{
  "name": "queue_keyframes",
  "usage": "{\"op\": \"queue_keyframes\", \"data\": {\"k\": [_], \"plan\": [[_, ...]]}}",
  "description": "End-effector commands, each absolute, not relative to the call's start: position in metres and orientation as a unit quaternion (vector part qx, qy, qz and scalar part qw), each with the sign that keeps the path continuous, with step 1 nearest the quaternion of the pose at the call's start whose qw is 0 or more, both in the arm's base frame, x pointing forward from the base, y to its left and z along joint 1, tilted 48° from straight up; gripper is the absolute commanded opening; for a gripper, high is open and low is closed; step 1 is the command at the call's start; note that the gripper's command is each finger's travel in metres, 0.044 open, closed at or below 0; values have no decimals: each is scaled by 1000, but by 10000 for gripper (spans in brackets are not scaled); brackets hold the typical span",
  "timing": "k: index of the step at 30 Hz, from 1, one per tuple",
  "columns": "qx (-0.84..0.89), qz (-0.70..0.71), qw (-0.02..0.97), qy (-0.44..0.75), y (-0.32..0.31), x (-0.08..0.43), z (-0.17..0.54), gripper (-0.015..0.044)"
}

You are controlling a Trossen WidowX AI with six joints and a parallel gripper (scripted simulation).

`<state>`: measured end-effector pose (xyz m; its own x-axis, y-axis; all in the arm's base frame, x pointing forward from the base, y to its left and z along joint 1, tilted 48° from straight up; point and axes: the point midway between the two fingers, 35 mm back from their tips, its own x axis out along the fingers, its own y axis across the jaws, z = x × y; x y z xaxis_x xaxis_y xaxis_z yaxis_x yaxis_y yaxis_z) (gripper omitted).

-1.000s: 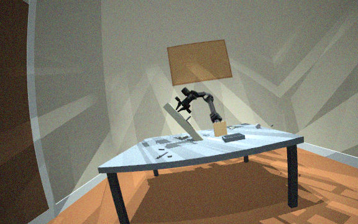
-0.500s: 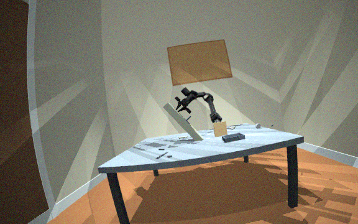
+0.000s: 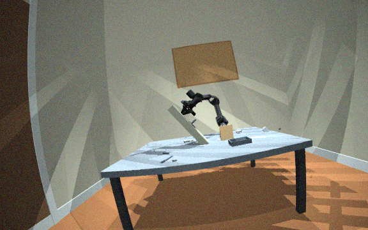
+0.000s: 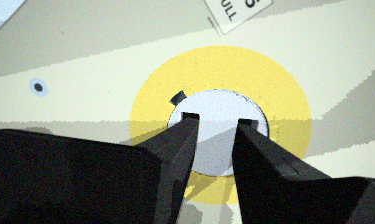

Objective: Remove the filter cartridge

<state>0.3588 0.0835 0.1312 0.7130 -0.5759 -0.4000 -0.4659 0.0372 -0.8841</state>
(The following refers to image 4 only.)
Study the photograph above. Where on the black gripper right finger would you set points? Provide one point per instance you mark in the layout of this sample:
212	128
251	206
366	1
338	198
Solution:
276	187

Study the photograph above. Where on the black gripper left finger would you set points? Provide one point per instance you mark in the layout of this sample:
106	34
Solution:
140	184

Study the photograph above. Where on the white round cartridge with two slots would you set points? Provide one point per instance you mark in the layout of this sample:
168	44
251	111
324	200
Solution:
219	111

